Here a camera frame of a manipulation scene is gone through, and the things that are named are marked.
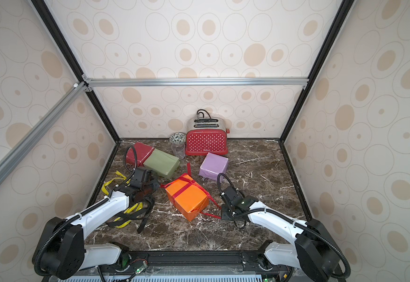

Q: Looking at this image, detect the yellow ribbon of red box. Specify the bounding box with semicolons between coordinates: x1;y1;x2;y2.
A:
101;171;133;213

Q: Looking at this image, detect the green gift box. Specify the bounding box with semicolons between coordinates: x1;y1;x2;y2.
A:
143;149;180;179

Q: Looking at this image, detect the black printed ribbon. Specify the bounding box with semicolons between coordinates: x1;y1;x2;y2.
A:
106;196;155;234

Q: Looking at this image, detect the red gift box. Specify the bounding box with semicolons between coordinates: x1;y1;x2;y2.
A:
124;142;155;168

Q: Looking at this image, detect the orange gift box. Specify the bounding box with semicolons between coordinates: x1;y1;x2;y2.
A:
164;173;210;222

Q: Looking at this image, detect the red ribbon bow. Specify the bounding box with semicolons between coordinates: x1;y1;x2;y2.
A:
160;161;223;220

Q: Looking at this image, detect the purple gift box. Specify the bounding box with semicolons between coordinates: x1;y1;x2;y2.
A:
199;153;229;181

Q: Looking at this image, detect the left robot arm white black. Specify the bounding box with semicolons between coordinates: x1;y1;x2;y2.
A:
32;168;160;280

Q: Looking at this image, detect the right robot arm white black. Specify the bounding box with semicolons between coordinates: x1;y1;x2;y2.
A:
218;186;352;282

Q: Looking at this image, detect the clear plastic cup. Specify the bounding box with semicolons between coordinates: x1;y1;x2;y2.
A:
172;143;186;159

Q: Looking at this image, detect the patterned ceramic bowl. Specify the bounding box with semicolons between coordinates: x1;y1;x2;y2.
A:
169;132;186;145

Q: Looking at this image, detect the red polka dot toaster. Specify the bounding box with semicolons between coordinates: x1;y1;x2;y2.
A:
185;117;230;156

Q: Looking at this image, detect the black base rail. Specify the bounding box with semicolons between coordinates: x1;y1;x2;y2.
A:
49;248;297;273

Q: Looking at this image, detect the left aluminium frame bar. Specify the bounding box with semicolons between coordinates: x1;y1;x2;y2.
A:
0;82;86;185

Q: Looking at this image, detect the horizontal aluminium frame bar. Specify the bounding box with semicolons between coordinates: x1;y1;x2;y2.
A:
86;77;308;87

